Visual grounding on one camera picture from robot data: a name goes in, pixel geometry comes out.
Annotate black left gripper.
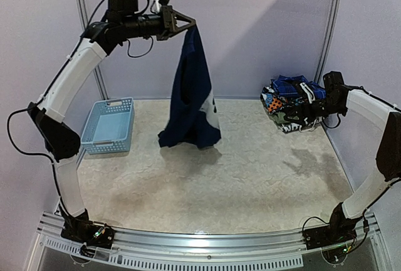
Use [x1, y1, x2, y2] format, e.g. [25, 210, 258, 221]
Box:
[123, 4, 198, 41]

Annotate blue plaid flannel shirt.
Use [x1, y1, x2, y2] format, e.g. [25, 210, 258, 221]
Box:
[271, 75, 326, 100]

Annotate navy cartoon print t-shirt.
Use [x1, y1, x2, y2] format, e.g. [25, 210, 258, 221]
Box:
[158, 26, 221, 149]

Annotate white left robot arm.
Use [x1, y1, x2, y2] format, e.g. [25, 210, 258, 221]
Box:
[28, 6, 196, 242]

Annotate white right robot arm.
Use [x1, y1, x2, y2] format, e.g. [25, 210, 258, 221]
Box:
[296, 84, 400, 243]

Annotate black white printed folded garment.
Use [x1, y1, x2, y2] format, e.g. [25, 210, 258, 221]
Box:
[278, 117, 323, 134]

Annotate olive green folded garment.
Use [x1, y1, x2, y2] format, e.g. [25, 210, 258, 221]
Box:
[270, 112, 301, 125]

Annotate colourful patterned folded shorts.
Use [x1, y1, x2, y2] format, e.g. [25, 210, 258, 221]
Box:
[260, 87, 314, 115]

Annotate light blue perforated plastic basket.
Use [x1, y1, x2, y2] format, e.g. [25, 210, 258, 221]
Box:
[81, 97, 135, 155]

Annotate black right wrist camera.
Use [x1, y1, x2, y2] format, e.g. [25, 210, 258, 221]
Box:
[323, 71, 344, 93]

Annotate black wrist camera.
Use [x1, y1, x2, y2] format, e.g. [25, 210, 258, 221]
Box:
[108, 0, 139, 14]
[323, 71, 344, 93]

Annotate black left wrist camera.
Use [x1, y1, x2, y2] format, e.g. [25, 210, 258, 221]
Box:
[108, 0, 139, 14]

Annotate right aluminium corner post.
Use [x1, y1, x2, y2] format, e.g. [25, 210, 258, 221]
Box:
[314, 0, 340, 83]

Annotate aluminium corner post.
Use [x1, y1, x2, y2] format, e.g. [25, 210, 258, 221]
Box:
[314, 0, 340, 83]
[71, 0, 109, 100]

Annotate left aluminium corner post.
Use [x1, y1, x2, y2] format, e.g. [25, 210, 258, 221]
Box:
[71, 0, 109, 100]

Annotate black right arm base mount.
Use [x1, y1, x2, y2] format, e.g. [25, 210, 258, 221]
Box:
[301, 203, 368, 250]

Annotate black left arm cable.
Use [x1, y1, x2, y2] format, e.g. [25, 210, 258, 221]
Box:
[6, 0, 157, 218]

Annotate aluminium front frame rail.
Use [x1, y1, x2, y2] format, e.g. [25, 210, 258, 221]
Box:
[27, 213, 392, 270]

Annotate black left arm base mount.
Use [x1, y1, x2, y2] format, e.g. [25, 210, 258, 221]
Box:
[61, 210, 116, 249]

